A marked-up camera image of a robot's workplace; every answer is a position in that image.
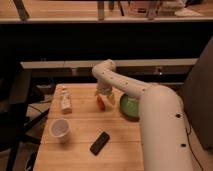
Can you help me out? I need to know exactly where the red pepper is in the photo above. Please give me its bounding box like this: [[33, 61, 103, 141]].
[[97, 96, 105, 111]]

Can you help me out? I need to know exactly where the black rectangular remote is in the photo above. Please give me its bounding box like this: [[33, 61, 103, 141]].
[[90, 132, 110, 155]]

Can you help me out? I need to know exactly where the green bowl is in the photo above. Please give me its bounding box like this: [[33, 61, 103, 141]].
[[119, 94, 139, 121]]

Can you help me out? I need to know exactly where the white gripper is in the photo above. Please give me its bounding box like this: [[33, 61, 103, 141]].
[[94, 80, 115, 105]]

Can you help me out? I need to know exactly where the black office chair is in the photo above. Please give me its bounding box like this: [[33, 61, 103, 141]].
[[0, 63, 49, 171]]

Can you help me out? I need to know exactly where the black cable on floor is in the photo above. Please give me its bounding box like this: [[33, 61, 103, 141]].
[[183, 119, 204, 171]]

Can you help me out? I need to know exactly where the small white bottle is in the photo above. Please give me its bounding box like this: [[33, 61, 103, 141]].
[[60, 86, 72, 114]]

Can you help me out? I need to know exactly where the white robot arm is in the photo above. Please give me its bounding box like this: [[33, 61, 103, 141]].
[[92, 59, 193, 171]]

